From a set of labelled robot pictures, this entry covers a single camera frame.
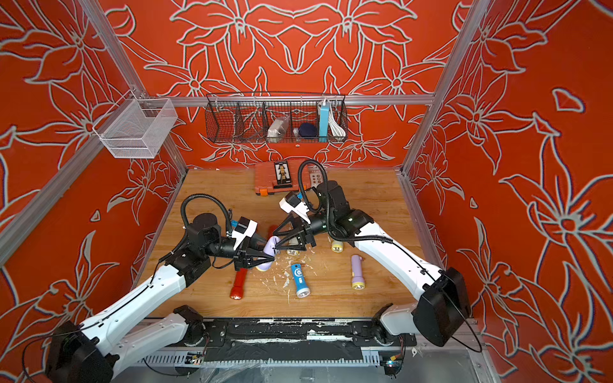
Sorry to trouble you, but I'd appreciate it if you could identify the white packet in basket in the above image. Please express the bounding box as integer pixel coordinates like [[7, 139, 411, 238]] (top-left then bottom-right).
[[267, 116, 291, 143]]

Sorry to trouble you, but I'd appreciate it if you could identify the plastic bag with stickers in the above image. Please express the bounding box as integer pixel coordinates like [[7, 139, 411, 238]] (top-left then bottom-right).
[[308, 168, 323, 188]]

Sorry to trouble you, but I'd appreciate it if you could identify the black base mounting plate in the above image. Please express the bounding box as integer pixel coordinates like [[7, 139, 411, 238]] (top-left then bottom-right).
[[180, 318, 417, 365]]

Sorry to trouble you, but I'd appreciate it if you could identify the purple flashlight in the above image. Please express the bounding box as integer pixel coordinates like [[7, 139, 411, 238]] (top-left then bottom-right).
[[351, 255, 366, 290], [256, 236, 280, 272]]

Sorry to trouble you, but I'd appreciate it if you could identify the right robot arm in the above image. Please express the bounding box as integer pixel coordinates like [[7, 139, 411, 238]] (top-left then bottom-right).
[[274, 160, 470, 347]]

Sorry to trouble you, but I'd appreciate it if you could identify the light blue box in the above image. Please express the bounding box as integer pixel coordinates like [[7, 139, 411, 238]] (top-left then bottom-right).
[[318, 102, 330, 143]]

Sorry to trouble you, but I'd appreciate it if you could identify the white cable bundle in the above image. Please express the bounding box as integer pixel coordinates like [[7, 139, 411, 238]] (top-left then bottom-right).
[[329, 111, 346, 140]]

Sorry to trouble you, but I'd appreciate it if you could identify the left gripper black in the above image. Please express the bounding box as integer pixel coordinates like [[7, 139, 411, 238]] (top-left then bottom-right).
[[203, 233, 276, 273]]

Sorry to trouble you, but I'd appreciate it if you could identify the orange tool case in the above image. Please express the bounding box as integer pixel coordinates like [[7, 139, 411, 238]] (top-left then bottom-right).
[[254, 160, 302, 196]]

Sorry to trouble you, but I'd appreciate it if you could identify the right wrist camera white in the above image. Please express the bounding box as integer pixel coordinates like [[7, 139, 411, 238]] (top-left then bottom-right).
[[279, 191, 311, 223]]

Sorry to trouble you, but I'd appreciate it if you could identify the blue flashlight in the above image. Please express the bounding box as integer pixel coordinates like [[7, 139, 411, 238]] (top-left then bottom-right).
[[291, 263, 311, 298]]

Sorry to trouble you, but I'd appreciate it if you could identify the dark blue round case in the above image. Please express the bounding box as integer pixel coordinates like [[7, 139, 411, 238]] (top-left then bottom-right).
[[298, 122, 319, 139]]

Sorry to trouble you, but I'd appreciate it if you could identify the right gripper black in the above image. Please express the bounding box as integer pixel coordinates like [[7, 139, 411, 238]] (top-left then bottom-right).
[[274, 212, 337, 255]]

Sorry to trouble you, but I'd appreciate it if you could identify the black wire basket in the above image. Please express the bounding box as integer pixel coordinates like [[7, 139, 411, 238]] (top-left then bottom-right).
[[204, 92, 349, 144]]

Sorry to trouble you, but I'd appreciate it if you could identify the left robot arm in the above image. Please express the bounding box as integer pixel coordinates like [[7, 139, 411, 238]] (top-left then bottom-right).
[[45, 193, 275, 382]]

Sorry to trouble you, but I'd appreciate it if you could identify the red flashlight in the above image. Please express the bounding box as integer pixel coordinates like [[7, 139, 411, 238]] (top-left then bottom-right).
[[268, 225, 278, 238], [230, 268, 247, 300]]

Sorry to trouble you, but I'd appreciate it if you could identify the red flashlight front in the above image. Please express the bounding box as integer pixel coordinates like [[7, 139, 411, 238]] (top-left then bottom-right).
[[230, 268, 247, 300]]

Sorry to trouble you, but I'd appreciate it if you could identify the clear plastic bin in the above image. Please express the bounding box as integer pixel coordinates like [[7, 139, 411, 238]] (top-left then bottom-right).
[[95, 99, 177, 160]]

